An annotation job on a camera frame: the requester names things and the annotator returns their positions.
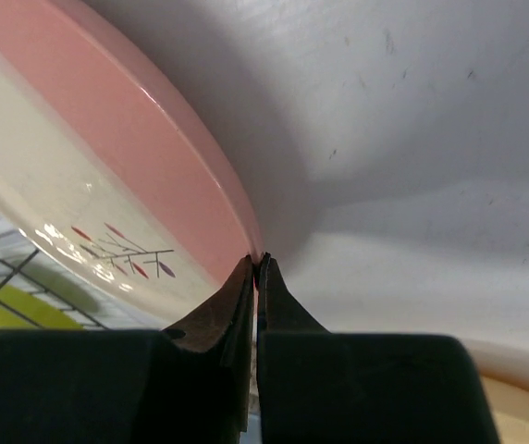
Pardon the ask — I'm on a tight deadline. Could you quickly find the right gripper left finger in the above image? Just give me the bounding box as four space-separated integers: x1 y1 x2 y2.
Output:
0 257 253 443

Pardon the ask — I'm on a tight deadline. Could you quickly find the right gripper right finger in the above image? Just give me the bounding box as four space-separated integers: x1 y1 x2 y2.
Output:
256 255 499 443

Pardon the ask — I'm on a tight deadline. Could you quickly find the lime green bowl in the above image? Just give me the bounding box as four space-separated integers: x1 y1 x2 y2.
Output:
0 284 83 330

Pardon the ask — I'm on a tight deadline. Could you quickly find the plain yellow bear plate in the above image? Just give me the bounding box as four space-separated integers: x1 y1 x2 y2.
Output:
462 339 529 443

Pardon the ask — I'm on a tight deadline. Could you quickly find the pink cream plate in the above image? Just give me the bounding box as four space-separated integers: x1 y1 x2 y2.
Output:
0 1 262 322

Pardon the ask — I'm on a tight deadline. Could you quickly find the black wire dish rack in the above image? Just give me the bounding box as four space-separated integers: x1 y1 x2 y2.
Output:
0 231 109 330

